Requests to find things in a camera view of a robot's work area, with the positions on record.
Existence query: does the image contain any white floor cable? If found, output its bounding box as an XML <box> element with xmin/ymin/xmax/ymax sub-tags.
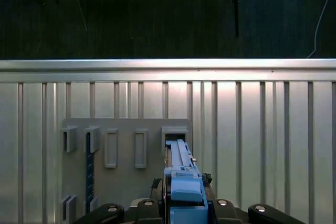
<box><xmin>307</xmin><ymin>0</ymin><xmax>336</xmax><ymax>59</ymax></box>

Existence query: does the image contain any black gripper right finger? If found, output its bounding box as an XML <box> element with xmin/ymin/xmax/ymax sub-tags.
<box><xmin>201</xmin><ymin>173</ymin><xmax>308</xmax><ymax>224</ymax></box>

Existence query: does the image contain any hard disk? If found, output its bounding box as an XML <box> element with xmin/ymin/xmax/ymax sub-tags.
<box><xmin>163</xmin><ymin>134</ymin><xmax>211</xmax><ymax>224</ymax></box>

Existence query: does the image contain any grey parts rack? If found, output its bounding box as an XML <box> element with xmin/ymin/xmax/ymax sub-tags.
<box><xmin>59</xmin><ymin>118</ymin><xmax>195</xmax><ymax>221</ymax></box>

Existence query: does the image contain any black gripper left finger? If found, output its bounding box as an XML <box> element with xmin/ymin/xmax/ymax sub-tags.
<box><xmin>70</xmin><ymin>178</ymin><xmax>169</xmax><ymax>224</ymax></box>

